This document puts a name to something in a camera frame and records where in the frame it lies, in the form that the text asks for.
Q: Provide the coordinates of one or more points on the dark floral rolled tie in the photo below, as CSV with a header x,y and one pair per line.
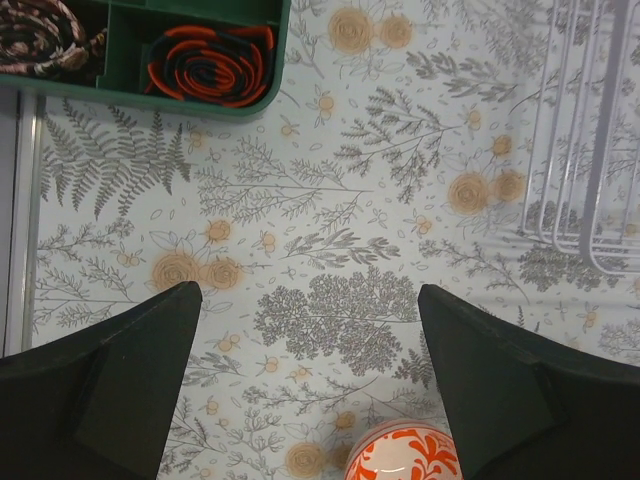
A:
x,y
46,40

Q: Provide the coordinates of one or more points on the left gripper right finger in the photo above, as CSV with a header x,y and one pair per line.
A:
x,y
521,406

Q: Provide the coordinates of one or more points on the orange floral bowl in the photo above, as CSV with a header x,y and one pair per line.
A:
x,y
403,449

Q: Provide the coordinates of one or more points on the floral table mat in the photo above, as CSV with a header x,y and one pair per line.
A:
x,y
397,153

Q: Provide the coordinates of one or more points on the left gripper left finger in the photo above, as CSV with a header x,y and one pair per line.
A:
x,y
98,403

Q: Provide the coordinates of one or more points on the green compartment tray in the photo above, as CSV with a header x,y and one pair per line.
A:
x,y
132,26

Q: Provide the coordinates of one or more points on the white wire dish rack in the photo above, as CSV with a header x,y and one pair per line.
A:
x,y
582,197

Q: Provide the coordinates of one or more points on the orange navy rolled tie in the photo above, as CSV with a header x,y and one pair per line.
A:
x,y
232,68

